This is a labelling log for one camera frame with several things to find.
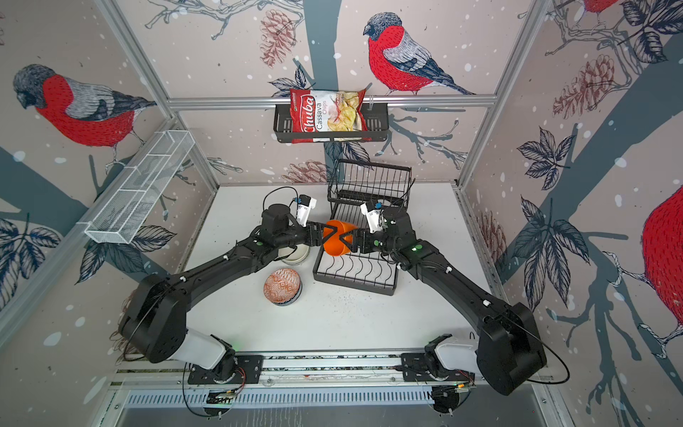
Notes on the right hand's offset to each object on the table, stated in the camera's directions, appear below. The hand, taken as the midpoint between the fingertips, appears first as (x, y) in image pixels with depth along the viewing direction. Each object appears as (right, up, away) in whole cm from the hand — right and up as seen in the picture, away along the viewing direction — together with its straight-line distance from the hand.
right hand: (344, 241), depth 78 cm
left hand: (-4, +4, +1) cm, 6 cm away
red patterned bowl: (-20, -16, +7) cm, 27 cm away
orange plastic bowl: (-3, -1, -1) cm, 3 cm away
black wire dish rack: (+6, +16, +35) cm, 39 cm away
